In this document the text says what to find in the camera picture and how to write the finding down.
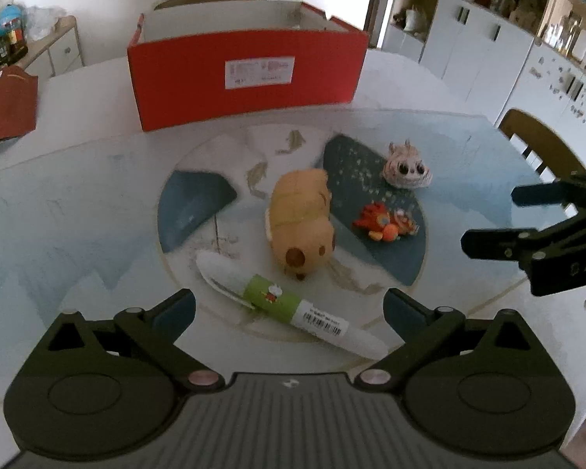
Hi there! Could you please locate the green white wrapped pen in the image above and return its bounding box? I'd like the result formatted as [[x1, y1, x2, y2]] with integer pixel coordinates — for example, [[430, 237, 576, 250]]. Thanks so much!
[[196, 250, 388, 360]]

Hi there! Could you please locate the orange fish toy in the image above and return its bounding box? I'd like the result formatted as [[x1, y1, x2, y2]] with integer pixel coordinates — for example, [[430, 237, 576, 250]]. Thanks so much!
[[352, 202, 419, 242]]

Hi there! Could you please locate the white sideboard cabinet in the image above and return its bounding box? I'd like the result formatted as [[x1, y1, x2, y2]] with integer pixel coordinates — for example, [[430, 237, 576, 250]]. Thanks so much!
[[15, 15, 84, 82]]

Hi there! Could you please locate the blue globe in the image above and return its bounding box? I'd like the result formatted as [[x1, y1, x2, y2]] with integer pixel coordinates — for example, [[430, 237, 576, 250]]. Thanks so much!
[[0, 4, 23, 36]]

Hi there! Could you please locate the red cardboard box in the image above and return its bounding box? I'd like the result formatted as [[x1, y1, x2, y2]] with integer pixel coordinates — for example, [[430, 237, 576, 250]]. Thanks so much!
[[127, 0, 368, 131]]

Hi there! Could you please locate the white wall cabinet unit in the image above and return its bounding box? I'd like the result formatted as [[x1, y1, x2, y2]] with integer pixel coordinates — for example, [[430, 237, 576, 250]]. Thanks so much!
[[368, 0, 586, 166]]

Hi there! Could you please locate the tan capybara plush toy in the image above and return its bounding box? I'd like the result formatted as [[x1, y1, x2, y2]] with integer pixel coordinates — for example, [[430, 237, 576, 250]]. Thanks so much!
[[266, 168, 335, 281]]

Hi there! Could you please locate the white monster face plush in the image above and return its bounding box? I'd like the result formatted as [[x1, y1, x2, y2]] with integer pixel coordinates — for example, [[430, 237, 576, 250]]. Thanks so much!
[[381, 140, 433, 190]]

